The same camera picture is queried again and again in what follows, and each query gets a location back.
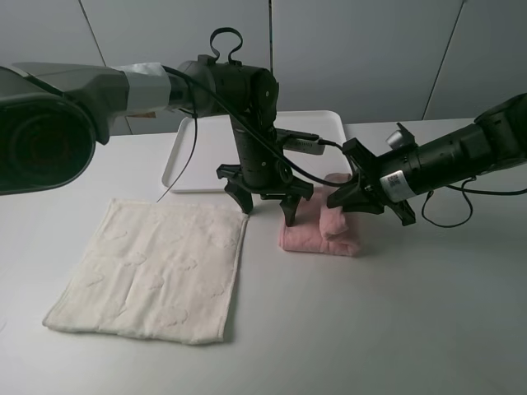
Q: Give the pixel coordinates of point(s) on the white plastic tray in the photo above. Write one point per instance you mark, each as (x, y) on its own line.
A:
(201, 147)

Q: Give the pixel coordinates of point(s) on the pink towel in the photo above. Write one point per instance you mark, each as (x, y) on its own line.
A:
(320, 229)

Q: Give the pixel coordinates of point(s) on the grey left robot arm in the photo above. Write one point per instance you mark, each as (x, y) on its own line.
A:
(53, 115)

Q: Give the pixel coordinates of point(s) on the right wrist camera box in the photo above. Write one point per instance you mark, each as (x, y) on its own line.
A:
(401, 138)

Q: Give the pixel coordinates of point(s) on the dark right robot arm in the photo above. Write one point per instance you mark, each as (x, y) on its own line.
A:
(495, 140)

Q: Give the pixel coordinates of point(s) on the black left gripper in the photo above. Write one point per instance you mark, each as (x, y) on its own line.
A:
(260, 172)

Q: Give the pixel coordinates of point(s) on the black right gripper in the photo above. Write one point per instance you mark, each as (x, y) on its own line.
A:
(371, 191)

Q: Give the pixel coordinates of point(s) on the cream white towel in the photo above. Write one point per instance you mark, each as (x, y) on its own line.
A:
(155, 271)

